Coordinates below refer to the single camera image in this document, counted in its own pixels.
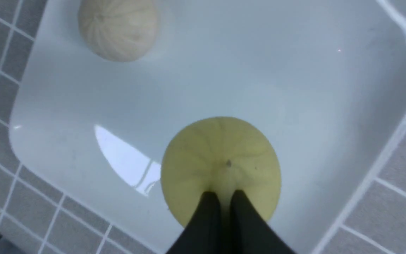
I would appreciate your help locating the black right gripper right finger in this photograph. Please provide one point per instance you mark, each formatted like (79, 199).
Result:
(250, 234)

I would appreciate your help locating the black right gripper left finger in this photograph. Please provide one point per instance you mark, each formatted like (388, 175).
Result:
(202, 235)

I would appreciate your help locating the yellow steamed bun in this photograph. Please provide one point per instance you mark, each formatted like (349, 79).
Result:
(220, 155)

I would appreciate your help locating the white steamed bun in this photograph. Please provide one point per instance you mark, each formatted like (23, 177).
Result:
(118, 30)

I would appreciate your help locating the white rectangular plate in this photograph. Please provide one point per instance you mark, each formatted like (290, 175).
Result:
(324, 80)

